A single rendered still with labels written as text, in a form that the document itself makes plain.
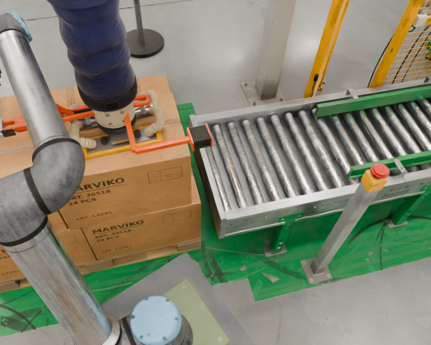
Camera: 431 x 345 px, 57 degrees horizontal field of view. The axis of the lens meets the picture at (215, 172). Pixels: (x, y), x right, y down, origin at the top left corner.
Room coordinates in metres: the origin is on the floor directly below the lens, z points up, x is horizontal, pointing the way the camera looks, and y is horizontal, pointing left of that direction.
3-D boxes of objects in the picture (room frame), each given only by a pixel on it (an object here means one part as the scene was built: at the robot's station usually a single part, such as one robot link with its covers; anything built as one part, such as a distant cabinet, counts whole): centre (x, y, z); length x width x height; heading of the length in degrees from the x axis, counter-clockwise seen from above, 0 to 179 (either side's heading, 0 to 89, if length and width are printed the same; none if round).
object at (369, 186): (0.95, -0.65, 0.50); 0.07 x 0.07 x 1.00; 18
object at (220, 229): (1.25, 0.05, 0.48); 0.70 x 0.03 x 0.15; 18
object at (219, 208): (1.25, 0.05, 0.58); 0.70 x 0.03 x 0.06; 18
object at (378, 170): (0.95, -0.65, 1.02); 0.07 x 0.07 x 0.04
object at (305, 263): (0.95, -0.65, 0.01); 0.15 x 0.15 x 0.03; 18
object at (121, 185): (1.12, 0.46, 0.74); 0.60 x 0.40 x 0.40; 108
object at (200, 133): (1.02, 0.07, 1.08); 0.09 x 0.08 x 0.05; 20
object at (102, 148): (1.07, 0.41, 0.97); 0.34 x 0.10 x 0.05; 110
